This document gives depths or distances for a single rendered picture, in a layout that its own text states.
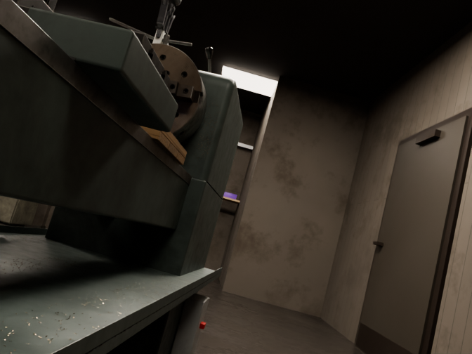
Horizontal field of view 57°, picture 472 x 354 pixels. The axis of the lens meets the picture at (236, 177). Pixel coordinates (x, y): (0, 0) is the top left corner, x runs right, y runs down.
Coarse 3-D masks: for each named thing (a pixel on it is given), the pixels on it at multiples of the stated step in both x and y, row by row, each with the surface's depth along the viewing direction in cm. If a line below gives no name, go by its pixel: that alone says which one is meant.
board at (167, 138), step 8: (144, 128) 94; (152, 136) 94; (160, 136) 95; (168, 136) 100; (160, 144) 99; (168, 144) 102; (176, 144) 110; (168, 152) 108; (176, 152) 112; (184, 152) 120; (176, 160) 117; (184, 160) 123
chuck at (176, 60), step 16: (160, 48) 137; (176, 48) 136; (176, 64) 136; (192, 64) 135; (176, 80) 135; (192, 80) 134; (176, 112) 133; (192, 112) 133; (176, 128) 132; (192, 128) 140
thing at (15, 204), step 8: (0, 200) 658; (8, 200) 657; (16, 200) 656; (24, 200) 672; (0, 208) 656; (8, 208) 655; (16, 208) 656; (24, 208) 677; (32, 208) 701; (0, 216) 654; (8, 216) 653; (16, 216) 662; (24, 216) 683; (32, 216) 708; (16, 224) 671; (24, 224) 689
